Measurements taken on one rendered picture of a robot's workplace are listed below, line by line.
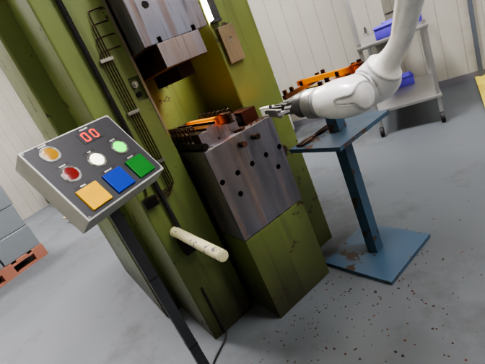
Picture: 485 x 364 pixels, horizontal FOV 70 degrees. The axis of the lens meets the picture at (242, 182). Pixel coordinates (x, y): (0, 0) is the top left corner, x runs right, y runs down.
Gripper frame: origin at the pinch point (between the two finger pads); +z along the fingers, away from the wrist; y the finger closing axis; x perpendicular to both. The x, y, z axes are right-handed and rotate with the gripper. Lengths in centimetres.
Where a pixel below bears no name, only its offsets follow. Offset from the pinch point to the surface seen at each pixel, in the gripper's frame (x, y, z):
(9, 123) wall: 74, -61, 739
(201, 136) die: -3.4, -11.4, 34.8
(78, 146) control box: 15, -58, 22
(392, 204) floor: -100, 92, 35
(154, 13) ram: 47, -8, 35
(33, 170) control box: 14, -72, 15
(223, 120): -0.8, -0.7, 31.1
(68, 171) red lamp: 10, -64, 15
